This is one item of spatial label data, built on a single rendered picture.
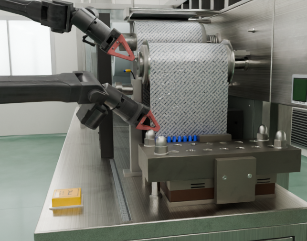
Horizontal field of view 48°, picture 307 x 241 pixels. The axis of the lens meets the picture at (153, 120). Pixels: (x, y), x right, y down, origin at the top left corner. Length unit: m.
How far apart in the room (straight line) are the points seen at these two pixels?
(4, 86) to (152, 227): 0.44
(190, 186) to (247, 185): 0.14
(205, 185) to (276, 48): 0.41
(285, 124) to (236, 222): 0.55
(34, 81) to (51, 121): 5.82
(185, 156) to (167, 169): 0.05
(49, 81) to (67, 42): 5.73
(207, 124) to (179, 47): 0.24
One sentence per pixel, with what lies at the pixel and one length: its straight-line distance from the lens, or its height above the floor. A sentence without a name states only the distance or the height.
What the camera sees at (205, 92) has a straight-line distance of 1.02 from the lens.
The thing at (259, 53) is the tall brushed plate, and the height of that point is 1.28.
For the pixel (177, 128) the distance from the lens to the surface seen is 1.01.
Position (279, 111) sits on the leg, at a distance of 1.29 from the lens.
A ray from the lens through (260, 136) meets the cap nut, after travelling 1.03.
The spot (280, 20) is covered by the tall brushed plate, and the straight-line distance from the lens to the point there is 0.98.
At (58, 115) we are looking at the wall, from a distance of 6.61.
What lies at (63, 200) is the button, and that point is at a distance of 0.90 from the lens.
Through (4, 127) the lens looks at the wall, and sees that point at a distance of 6.79.
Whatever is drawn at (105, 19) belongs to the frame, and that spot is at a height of 1.42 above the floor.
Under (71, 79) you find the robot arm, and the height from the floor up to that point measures 1.21.
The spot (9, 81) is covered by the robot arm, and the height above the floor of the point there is 1.21.
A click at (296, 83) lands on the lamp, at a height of 1.20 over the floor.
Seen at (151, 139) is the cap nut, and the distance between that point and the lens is 0.92.
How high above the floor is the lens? 1.24
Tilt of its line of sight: 9 degrees down
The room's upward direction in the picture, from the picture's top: 1 degrees counter-clockwise
